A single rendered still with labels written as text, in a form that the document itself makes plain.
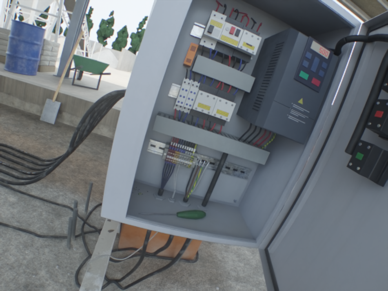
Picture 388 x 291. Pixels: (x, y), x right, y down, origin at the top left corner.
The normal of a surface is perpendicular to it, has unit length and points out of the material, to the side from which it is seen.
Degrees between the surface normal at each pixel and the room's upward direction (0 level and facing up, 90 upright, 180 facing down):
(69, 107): 90
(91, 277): 0
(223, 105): 90
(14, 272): 0
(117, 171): 90
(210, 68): 90
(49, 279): 0
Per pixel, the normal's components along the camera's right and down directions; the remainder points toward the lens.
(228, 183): 0.13, 0.33
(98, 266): 0.34, -0.90
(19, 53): 0.55, 0.42
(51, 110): 0.24, 0.00
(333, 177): -0.94, -0.35
